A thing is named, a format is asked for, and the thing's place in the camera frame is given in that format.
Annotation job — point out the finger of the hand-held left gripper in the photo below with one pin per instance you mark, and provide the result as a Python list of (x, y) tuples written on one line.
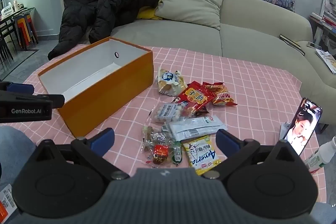
[(55, 101), (18, 88)]

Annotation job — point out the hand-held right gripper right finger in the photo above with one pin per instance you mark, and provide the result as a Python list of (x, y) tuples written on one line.
[(225, 140)]

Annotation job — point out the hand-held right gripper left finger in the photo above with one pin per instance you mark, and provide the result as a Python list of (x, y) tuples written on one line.
[(103, 138)]

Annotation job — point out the yellow white snack packet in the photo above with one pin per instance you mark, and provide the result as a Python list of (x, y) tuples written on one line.
[(202, 154)]

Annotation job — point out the long white grey packet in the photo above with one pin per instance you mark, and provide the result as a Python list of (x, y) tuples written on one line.
[(194, 125)]

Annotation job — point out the orange cardboard box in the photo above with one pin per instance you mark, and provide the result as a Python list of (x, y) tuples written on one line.
[(110, 98)]

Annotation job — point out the orange red chip packet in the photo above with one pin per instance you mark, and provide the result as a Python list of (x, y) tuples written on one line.
[(221, 95)]

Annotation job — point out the small green packet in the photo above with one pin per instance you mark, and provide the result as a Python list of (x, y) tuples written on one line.
[(177, 155)]

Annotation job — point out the clear packet with red label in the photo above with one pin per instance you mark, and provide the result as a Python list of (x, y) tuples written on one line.
[(157, 146)]

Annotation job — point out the clear packet of white balls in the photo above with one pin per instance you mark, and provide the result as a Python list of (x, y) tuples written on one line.
[(168, 112)]

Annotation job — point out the smartphone on sofa arm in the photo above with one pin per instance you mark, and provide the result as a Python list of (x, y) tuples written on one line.
[(313, 44)]

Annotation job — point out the person's leg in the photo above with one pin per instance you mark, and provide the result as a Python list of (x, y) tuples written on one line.
[(13, 141)]

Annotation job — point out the black chair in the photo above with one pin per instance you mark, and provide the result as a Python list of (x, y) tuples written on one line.
[(6, 40)]

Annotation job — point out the red snack packet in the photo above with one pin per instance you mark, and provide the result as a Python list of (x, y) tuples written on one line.
[(194, 98)]

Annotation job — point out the pink checked tablecloth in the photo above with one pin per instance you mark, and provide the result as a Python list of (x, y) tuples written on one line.
[(249, 87)]

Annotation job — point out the stacked colourful stools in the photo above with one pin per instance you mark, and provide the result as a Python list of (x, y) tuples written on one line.
[(26, 29)]

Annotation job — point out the grey phone stand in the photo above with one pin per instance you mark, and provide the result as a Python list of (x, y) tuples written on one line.
[(284, 130)]

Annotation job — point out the smartphone with lit screen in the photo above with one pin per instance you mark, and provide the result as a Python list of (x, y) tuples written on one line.
[(302, 127)]

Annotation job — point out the white blue biscuit packet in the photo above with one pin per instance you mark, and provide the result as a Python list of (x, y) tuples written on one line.
[(169, 81)]

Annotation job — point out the white barcode label packet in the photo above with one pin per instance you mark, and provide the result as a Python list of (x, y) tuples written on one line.
[(6, 200)]

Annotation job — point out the white plastic bottle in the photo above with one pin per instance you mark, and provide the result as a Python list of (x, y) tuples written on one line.
[(321, 154)]

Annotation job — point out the black puffer jacket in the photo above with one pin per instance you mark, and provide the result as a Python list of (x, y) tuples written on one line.
[(110, 6)]

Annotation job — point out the beige sofa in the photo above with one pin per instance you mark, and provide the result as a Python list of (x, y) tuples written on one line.
[(252, 29)]

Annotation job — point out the dark book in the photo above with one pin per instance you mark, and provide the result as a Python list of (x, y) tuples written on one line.
[(291, 43)]

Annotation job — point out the yellow cushion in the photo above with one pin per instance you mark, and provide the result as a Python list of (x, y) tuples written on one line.
[(147, 14)]

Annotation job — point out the white yellow magazine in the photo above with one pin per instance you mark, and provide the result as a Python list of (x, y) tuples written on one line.
[(328, 60)]

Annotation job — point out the beige pillow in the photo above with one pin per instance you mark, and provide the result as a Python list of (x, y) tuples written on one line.
[(191, 2)]

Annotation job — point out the shelf of books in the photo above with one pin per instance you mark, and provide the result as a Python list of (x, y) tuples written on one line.
[(326, 14)]

